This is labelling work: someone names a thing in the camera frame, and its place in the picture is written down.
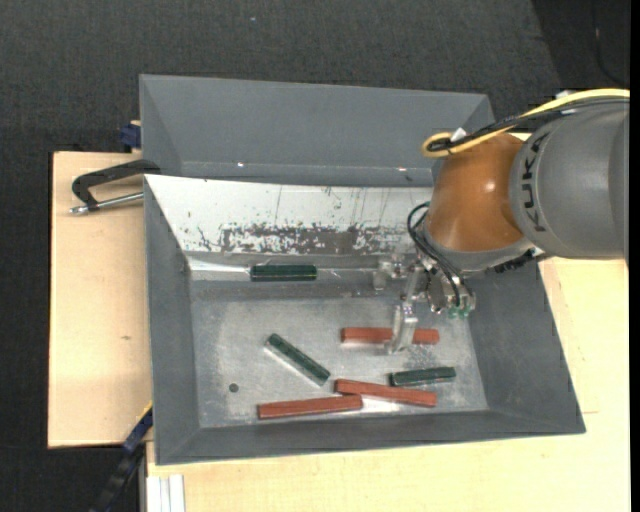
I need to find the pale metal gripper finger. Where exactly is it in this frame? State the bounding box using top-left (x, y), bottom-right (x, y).
top-left (389, 303), bottom-right (406, 353)
top-left (401, 308), bottom-right (420, 352)

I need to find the pale wood flat board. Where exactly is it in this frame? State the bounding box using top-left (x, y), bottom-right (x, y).
top-left (47, 151), bottom-right (154, 449)

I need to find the dark green flat block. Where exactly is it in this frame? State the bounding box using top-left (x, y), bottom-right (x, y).
top-left (249, 263), bottom-right (319, 283)
top-left (390, 365), bottom-right (458, 388)
top-left (264, 332), bottom-right (332, 388)

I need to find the red-brown flat block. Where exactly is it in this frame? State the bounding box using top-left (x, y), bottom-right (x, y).
top-left (333, 378), bottom-right (439, 409)
top-left (340, 326), bottom-right (441, 346)
top-left (256, 394), bottom-right (365, 421)

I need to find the grey metal bin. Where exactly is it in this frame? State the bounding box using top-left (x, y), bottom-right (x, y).
top-left (138, 73), bottom-right (587, 466)

